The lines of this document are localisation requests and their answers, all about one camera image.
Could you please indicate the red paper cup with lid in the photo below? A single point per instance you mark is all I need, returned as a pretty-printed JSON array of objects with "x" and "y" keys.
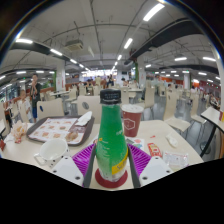
[{"x": 132, "y": 121}]

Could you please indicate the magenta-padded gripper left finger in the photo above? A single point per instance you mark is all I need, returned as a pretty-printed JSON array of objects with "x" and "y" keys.
[{"x": 80, "y": 163}]

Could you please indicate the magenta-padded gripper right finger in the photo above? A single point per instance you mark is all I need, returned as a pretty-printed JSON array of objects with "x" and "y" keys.
[{"x": 143, "y": 163}]

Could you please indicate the white crumpled napkin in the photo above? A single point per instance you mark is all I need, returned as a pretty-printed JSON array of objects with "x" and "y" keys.
[{"x": 172, "y": 140}]

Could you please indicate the white folded napkin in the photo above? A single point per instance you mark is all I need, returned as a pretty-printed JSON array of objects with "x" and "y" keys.
[{"x": 84, "y": 118}]

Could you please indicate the small red cup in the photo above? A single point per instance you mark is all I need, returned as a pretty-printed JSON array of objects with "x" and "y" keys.
[{"x": 221, "y": 115}]

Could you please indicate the white polka-dot mug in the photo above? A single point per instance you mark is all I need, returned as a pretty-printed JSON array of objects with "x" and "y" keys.
[{"x": 51, "y": 151}]

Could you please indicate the orange booth seat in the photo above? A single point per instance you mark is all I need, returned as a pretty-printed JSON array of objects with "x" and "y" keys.
[{"x": 221, "y": 143}]

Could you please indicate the green plastic drink bottle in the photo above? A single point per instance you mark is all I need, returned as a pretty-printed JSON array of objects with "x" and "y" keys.
[{"x": 111, "y": 143}]

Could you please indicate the group of beige chairs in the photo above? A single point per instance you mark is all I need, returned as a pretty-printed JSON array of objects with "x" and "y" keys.
[{"x": 90, "y": 103}]

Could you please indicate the ceiling air conditioner unit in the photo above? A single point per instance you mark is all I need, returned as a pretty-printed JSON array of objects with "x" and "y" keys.
[{"x": 74, "y": 45}]

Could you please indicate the crumpled food wrapper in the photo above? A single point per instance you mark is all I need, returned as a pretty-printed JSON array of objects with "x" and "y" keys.
[{"x": 18, "y": 131}]

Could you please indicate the dark tray with paper liner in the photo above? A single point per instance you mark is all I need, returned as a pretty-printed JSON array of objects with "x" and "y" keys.
[{"x": 53, "y": 130}]

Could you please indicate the group of ceiling lights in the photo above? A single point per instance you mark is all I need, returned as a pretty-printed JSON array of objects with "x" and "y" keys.
[{"x": 153, "y": 11}]

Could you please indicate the person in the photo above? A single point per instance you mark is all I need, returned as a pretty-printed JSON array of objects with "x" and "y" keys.
[
  {"x": 35, "y": 96},
  {"x": 25, "y": 106}
]

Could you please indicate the clear plastic bag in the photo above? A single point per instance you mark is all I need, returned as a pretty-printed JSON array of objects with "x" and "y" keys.
[{"x": 176, "y": 159}]

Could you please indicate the side table with black pedestal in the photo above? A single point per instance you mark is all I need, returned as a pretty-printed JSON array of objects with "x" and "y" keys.
[{"x": 213, "y": 116}]

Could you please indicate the red sauce packet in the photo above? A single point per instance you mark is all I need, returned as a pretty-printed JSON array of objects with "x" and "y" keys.
[{"x": 154, "y": 150}]

